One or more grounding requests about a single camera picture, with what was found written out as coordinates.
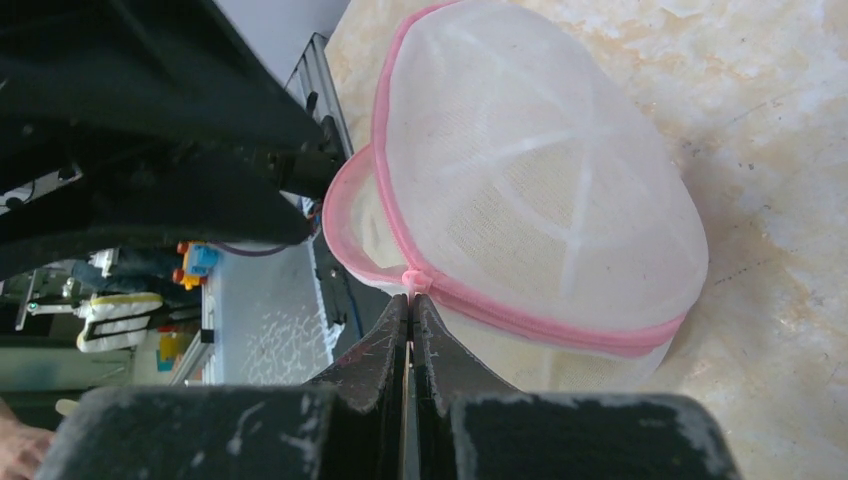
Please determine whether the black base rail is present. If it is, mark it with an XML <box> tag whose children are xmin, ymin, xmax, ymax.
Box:
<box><xmin>286</xmin><ymin>33</ymin><xmax>386</xmax><ymax>361</ymax></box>

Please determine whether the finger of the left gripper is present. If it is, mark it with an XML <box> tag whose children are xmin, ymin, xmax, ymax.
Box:
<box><xmin>1</xmin><ymin>158</ymin><xmax>312</xmax><ymax>279</ymax></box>
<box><xmin>1</xmin><ymin>1</ymin><xmax>345</xmax><ymax>179</ymax></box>

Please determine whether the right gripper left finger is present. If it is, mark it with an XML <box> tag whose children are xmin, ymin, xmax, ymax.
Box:
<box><xmin>37</xmin><ymin>295</ymin><xmax>408</xmax><ymax>479</ymax></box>

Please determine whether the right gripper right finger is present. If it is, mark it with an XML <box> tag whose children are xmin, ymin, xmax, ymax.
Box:
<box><xmin>410</xmin><ymin>295</ymin><xmax>740</xmax><ymax>479</ymax></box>

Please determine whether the person hand in background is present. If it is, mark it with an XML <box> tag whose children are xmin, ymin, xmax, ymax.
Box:
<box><xmin>1</xmin><ymin>400</ymin><xmax>55</xmax><ymax>480</ymax></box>

